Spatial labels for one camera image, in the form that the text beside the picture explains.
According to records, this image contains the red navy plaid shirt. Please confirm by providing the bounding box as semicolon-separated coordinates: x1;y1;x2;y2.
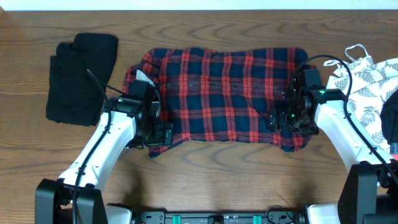
123;47;310;152

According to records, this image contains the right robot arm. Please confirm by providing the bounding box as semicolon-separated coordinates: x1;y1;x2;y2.
268;69;397;223

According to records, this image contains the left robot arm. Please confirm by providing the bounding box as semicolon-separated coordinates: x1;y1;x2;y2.
35;80;172;223

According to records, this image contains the white fern print cloth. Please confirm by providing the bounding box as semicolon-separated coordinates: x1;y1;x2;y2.
323;44;397;153

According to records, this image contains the black folded garment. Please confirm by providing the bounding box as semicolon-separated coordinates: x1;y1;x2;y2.
46;33;119;126

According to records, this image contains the dark navy garment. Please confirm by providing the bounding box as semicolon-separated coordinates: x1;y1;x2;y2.
380;91;398;144

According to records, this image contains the red object at edge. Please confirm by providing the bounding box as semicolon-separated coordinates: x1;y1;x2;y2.
390;143;398;155

